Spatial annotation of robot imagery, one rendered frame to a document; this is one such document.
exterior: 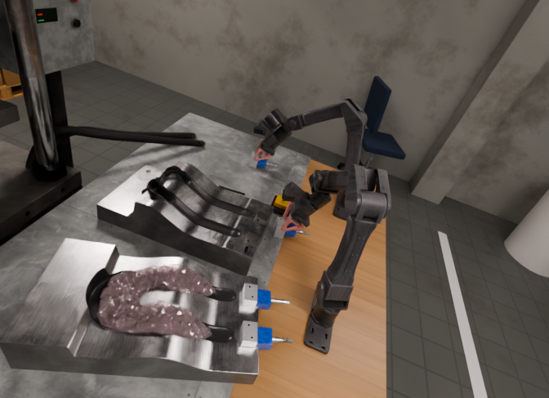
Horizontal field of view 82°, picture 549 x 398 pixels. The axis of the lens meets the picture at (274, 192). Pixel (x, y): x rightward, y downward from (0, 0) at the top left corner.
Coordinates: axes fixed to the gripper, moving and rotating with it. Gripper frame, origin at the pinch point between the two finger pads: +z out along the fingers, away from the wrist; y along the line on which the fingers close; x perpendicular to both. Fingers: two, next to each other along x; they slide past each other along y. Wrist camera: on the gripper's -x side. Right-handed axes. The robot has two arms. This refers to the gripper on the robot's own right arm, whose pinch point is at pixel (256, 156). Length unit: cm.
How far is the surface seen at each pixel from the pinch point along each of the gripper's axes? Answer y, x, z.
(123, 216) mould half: 57, -29, 16
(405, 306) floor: -9, 147, 15
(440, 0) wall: -195, 58, -124
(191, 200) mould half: 48, -17, 3
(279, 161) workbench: -9.7, 12.3, -1.5
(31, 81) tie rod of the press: 43, -71, 7
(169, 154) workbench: 10.3, -29.3, 21.8
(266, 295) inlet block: 73, 10, -8
